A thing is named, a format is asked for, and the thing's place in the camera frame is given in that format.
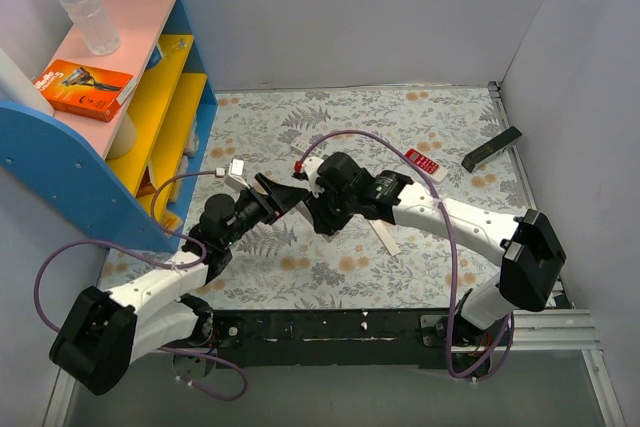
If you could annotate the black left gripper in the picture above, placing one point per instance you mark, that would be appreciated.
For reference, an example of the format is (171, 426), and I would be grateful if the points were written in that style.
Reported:
(267, 201)

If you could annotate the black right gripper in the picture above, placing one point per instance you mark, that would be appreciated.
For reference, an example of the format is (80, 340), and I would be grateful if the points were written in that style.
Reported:
(317, 204)

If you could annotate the white remote battery cover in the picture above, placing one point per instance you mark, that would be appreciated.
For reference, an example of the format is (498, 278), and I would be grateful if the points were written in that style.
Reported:
(384, 236)

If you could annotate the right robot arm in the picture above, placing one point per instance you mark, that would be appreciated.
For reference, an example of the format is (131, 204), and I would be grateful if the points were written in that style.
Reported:
(525, 248)

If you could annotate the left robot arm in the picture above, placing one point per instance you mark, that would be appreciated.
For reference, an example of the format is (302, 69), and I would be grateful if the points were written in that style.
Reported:
(106, 331)

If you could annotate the white air conditioner remote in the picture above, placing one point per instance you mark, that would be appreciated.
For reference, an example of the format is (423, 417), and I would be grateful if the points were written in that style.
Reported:
(300, 145)

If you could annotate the red and white remote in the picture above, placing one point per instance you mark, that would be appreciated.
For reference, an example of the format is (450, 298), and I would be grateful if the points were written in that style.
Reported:
(435, 171)

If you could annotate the floral table mat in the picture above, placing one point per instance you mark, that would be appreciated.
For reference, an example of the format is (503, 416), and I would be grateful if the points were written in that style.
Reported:
(286, 265)

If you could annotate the blue shelf unit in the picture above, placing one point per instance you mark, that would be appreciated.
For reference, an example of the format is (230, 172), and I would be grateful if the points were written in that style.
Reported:
(90, 171)

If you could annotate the black rectangular box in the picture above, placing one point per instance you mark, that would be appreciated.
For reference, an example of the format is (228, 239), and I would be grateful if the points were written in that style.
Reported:
(487, 151)

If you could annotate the orange razor box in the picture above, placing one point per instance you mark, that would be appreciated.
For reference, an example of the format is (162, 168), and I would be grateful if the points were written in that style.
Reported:
(85, 91)

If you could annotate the clear plastic bottle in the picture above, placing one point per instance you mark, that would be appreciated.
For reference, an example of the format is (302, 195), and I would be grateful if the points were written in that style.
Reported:
(95, 25)

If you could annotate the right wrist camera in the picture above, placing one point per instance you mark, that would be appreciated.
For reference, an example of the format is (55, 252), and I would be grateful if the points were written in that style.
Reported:
(307, 170)

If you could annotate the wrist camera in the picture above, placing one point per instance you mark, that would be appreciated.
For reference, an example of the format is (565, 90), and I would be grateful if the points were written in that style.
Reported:
(307, 170)
(233, 175)

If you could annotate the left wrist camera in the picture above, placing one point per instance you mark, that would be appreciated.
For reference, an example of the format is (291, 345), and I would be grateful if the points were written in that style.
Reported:
(233, 175)

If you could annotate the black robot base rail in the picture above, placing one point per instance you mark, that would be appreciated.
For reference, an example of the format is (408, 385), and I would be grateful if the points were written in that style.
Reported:
(342, 337)

